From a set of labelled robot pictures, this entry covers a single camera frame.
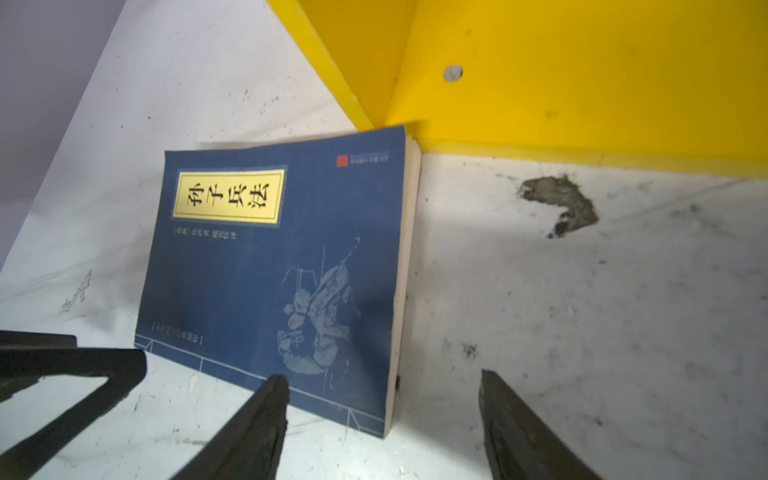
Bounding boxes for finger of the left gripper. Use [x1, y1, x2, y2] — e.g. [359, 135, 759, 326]
[1, 330, 148, 479]

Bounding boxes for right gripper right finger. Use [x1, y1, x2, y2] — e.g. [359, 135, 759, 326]
[479, 369, 598, 480]

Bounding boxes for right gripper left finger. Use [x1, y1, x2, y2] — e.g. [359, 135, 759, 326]
[174, 375, 290, 479]

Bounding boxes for navy book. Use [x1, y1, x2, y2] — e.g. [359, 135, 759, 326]
[134, 126, 421, 438]

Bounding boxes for yellow pink blue bookshelf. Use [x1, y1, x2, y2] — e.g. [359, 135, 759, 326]
[271, 1, 767, 178]

